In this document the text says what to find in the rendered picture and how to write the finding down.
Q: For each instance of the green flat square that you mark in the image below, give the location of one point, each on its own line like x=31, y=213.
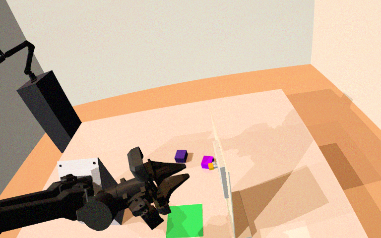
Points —
x=185, y=221

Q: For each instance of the purple cube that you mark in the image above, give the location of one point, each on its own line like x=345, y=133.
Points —
x=181, y=156

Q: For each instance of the magenta cube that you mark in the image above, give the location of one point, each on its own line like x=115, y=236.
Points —
x=206, y=160

